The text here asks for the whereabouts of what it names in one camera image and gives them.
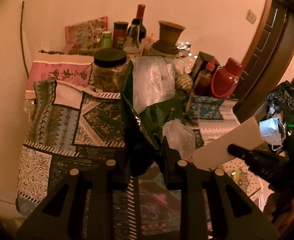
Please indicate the brown clay vase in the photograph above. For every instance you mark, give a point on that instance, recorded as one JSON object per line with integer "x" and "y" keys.
{"x": 169, "y": 34}

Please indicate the red sauce bottle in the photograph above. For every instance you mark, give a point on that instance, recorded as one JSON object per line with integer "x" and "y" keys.
{"x": 204, "y": 79}

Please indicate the dark wine bottle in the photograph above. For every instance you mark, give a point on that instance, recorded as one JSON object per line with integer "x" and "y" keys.
{"x": 140, "y": 16}

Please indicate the green plastic snack bag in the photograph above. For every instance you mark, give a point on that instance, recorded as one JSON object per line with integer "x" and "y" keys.
{"x": 143, "y": 136}

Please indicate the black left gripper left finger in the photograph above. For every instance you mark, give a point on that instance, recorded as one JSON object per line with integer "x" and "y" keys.
{"x": 80, "y": 206}

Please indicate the glass jar black lid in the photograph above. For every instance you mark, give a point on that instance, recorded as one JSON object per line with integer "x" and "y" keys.
{"x": 109, "y": 69}

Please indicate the green cap bottle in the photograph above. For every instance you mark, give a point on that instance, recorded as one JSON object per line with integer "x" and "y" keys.
{"x": 106, "y": 40}

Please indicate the patterned patchwork tablecloth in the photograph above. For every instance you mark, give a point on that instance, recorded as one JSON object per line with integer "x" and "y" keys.
{"x": 72, "y": 129}

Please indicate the pink printed cardboard box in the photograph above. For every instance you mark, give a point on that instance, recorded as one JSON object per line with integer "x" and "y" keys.
{"x": 74, "y": 69}

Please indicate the red thermos jug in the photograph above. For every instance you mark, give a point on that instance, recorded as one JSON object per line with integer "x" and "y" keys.
{"x": 225, "y": 79}

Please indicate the white hanging bag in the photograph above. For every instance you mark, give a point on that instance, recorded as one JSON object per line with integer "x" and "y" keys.
{"x": 272, "y": 132}

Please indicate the dark wooden door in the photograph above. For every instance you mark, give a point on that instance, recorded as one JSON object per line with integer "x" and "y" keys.
{"x": 267, "y": 59}

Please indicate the red lidded canister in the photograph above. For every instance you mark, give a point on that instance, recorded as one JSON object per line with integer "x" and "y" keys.
{"x": 119, "y": 34}

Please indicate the wall light switch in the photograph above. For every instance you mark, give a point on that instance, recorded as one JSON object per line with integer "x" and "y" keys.
{"x": 251, "y": 16}

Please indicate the clear crumpled plastic bag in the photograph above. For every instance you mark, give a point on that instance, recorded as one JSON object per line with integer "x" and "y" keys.
{"x": 180, "y": 138}

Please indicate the red snack packet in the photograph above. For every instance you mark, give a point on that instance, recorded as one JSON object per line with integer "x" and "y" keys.
{"x": 88, "y": 34}

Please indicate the thin wall stick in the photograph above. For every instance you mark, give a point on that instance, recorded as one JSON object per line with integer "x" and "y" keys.
{"x": 21, "y": 41}

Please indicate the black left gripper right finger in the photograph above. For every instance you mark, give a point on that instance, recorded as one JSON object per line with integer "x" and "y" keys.
{"x": 212, "y": 204}

